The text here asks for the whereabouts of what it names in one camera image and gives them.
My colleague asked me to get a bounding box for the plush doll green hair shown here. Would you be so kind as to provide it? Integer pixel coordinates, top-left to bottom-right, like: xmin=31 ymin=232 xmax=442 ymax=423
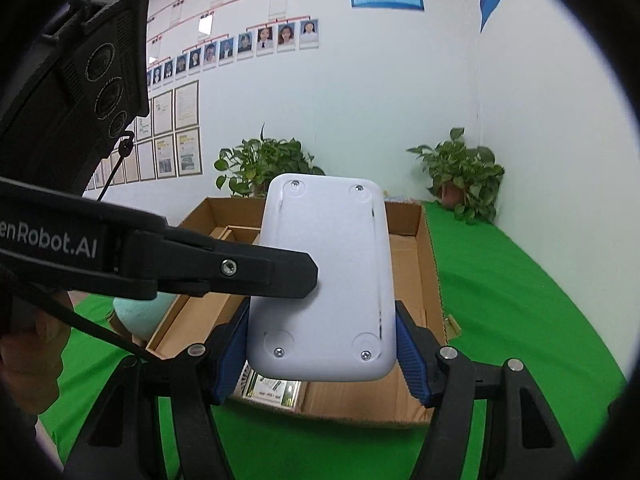
xmin=112 ymin=292 xmax=177 ymax=341

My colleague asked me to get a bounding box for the green white tissue box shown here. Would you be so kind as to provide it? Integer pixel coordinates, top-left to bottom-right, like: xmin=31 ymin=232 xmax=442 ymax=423
xmin=234 ymin=363 xmax=303 ymax=411

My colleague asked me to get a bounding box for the white plastic device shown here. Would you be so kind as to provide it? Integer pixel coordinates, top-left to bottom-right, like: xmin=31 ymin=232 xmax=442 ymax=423
xmin=247 ymin=174 xmax=396 ymax=382

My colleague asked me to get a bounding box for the person's left hand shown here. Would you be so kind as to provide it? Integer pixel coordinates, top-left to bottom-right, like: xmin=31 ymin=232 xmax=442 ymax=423
xmin=1 ymin=297 xmax=70 ymax=416

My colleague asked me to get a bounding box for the potted plant left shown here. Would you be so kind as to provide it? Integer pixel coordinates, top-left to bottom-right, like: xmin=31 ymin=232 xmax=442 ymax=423
xmin=213 ymin=127 xmax=326 ymax=197

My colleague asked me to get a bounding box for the potted plant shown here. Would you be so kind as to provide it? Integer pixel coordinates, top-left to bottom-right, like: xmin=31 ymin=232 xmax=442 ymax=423
xmin=406 ymin=127 xmax=506 ymax=224
xmin=213 ymin=127 xmax=326 ymax=197

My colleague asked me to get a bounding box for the green tablecloth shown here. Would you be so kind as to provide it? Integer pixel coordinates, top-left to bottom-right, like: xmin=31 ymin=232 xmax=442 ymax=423
xmin=39 ymin=200 xmax=629 ymax=480

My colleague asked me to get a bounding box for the large cardboard box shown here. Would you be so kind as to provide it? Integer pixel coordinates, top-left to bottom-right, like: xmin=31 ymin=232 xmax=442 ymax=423
xmin=145 ymin=196 xmax=464 ymax=426

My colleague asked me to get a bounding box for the potted plant right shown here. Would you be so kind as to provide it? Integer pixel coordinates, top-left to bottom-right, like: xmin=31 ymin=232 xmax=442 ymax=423
xmin=406 ymin=127 xmax=506 ymax=224

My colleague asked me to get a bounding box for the black cable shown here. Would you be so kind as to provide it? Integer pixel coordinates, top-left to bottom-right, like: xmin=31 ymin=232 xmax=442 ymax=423
xmin=0 ymin=131 xmax=156 ymax=363

